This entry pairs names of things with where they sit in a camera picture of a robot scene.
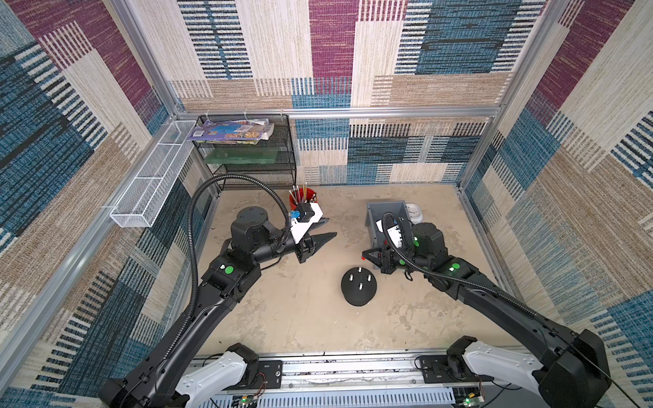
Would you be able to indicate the white wire mesh basket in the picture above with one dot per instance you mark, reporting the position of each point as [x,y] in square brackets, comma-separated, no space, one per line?
[142,202]

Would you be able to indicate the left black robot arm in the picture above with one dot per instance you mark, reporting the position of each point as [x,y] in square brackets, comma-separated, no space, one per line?
[161,379]

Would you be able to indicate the white round kitchen timer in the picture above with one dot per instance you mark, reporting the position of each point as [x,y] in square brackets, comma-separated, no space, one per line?
[414,212]

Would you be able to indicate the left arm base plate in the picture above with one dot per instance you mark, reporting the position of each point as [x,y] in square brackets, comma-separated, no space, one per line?
[266,374]

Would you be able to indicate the red pen cup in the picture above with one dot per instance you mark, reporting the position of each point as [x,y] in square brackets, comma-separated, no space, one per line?
[299,194]

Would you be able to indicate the black wire shelf rack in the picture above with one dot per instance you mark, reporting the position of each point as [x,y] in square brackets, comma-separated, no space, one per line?
[272,161]

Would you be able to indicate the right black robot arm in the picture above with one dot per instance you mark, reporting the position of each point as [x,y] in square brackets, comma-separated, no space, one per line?
[563,367]

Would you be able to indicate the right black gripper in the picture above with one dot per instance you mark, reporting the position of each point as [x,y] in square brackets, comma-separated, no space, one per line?
[387,260]

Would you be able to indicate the black dome screw fixture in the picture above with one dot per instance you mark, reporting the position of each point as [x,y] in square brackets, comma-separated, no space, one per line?
[358,286]

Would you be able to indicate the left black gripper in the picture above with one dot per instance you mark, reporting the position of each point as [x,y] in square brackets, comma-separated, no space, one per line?
[307,248]

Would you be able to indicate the colourful book on shelf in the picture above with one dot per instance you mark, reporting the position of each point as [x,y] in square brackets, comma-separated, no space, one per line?
[236,132]

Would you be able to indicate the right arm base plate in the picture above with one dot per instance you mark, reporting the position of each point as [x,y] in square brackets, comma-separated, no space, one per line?
[444,369]

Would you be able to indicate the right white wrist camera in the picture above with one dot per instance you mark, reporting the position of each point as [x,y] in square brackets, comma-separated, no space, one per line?
[394,232]

